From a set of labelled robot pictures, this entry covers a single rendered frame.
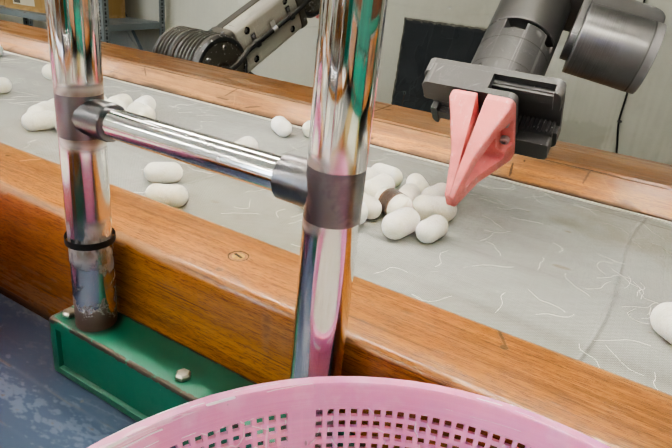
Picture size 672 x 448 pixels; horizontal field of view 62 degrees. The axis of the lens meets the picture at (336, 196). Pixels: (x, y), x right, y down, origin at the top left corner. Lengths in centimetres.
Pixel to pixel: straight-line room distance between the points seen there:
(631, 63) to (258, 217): 31
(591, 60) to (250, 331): 33
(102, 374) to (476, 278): 24
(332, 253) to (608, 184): 41
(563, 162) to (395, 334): 37
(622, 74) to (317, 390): 35
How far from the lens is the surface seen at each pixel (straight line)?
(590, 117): 250
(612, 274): 44
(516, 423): 24
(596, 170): 60
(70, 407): 37
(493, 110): 41
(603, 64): 49
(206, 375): 32
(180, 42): 105
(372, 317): 28
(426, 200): 44
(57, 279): 42
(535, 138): 45
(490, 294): 37
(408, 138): 63
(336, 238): 21
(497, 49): 45
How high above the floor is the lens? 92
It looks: 22 degrees down
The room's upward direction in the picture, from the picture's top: 6 degrees clockwise
